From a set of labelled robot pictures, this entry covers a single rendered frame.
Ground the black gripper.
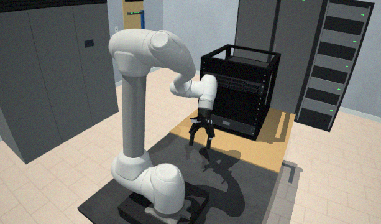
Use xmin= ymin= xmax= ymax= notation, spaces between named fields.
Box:
xmin=189 ymin=108 xmax=215 ymax=149

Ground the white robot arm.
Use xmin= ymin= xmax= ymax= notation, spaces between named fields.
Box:
xmin=109 ymin=29 xmax=217 ymax=224

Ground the tan wooden board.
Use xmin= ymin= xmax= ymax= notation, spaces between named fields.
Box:
xmin=169 ymin=107 xmax=295 ymax=173

